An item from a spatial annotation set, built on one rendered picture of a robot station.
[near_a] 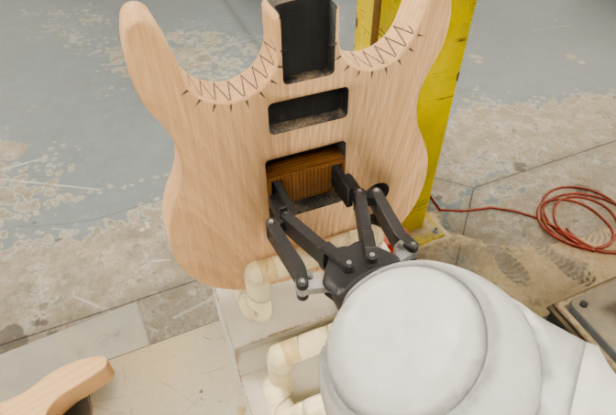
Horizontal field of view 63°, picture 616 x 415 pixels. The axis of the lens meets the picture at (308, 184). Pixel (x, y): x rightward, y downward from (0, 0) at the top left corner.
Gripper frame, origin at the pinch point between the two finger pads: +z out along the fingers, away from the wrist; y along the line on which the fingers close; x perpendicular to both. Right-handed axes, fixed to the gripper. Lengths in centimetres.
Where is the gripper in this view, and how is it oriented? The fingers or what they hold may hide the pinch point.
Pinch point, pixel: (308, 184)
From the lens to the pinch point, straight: 60.1
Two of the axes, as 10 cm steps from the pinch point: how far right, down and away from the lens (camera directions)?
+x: -0.1, -7.4, -6.8
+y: 9.3, -2.6, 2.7
